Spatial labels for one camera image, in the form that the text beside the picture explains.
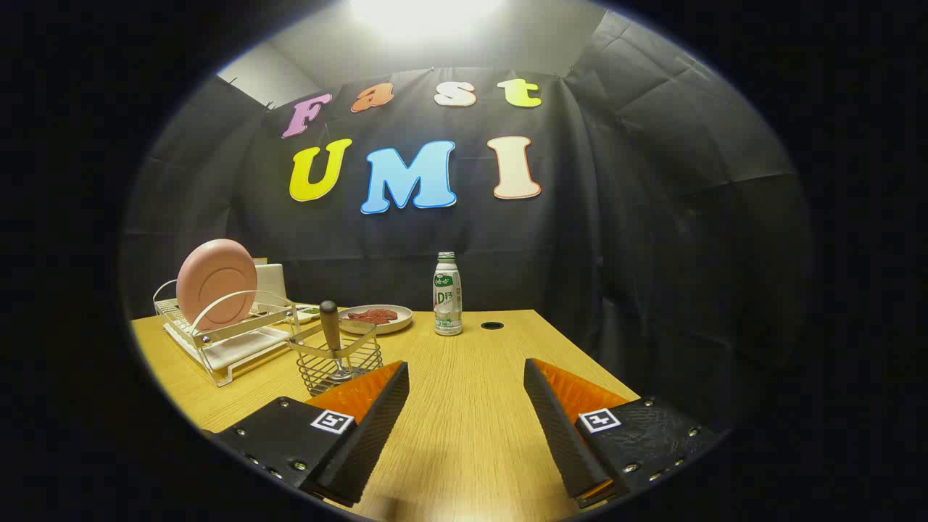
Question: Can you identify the metal wire basket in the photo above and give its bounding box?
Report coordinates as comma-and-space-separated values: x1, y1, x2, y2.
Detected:
289, 319, 384, 397

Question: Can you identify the brown-handled metal spoon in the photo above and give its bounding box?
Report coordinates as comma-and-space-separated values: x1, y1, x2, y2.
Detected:
320, 300, 356, 383

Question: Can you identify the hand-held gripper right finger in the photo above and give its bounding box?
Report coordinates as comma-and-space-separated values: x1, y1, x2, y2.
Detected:
523, 357, 726, 510

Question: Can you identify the white drip tray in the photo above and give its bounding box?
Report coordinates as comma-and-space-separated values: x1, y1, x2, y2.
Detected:
165, 323, 291, 370

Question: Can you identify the white toaster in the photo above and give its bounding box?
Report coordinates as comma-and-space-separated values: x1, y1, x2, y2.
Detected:
250, 262, 287, 307

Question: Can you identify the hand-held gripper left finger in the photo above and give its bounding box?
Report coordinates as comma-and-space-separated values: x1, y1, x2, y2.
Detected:
207, 360, 410, 508

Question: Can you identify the white wire dish rack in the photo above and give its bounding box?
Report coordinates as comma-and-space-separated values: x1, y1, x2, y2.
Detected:
152, 279, 320, 387

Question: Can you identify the pink plate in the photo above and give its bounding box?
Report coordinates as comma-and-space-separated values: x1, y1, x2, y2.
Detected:
176, 239, 259, 331

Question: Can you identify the beige meat plate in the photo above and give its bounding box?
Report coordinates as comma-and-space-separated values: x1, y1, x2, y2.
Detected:
338, 304, 414, 335

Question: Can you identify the white drink bottle green label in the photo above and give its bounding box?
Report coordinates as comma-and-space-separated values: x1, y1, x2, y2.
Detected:
433, 252, 463, 336

